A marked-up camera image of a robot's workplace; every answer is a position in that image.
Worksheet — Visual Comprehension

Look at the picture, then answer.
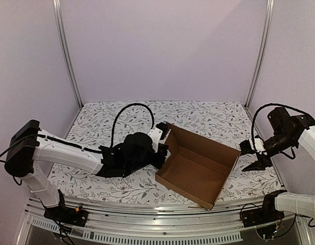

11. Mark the brown cardboard box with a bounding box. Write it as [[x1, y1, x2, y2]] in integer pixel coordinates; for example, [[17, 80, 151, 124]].
[[155, 123, 240, 210]]

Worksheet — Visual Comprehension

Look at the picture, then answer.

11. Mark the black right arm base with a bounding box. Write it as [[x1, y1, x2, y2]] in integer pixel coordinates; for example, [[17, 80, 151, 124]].
[[239, 202, 285, 228]]

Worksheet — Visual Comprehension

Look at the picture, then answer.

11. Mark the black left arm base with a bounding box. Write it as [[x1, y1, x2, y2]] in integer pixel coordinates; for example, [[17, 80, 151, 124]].
[[44, 203, 89, 227]]

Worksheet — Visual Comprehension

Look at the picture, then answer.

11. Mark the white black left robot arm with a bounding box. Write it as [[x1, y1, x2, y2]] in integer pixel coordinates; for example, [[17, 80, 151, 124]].
[[0, 119, 169, 222]]

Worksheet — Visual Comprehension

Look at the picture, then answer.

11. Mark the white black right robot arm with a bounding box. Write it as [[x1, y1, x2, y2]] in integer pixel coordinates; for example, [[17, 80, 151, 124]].
[[240, 103, 315, 226]]

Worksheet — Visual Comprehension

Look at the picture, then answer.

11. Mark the floral white table mat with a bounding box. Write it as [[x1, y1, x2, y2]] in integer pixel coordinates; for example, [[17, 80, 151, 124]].
[[48, 101, 280, 205]]

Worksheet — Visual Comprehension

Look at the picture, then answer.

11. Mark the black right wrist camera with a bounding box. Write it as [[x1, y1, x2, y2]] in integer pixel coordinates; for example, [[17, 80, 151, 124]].
[[239, 138, 265, 155]]

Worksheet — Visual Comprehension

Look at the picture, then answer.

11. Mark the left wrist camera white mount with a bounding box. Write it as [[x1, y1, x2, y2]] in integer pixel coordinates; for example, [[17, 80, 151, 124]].
[[147, 122, 169, 152]]

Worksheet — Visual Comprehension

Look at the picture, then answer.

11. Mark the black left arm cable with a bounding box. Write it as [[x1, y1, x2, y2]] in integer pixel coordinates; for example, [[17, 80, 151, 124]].
[[109, 103, 155, 149]]

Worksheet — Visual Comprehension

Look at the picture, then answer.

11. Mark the aluminium front rail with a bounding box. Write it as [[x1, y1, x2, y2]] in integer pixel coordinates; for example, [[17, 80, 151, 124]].
[[18, 196, 313, 245]]

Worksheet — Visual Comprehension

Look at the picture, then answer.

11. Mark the right aluminium frame post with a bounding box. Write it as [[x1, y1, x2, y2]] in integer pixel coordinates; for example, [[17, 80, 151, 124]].
[[244, 0, 275, 109]]

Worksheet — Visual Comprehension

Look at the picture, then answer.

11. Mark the aluminium frame post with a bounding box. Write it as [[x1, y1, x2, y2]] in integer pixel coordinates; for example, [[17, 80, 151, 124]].
[[52, 0, 84, 109], [244, 0, 275, 109]]

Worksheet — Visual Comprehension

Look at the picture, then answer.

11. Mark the left aluminium frame post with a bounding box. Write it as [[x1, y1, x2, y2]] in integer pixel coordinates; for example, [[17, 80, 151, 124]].
[[52, 0, 84, 109]]

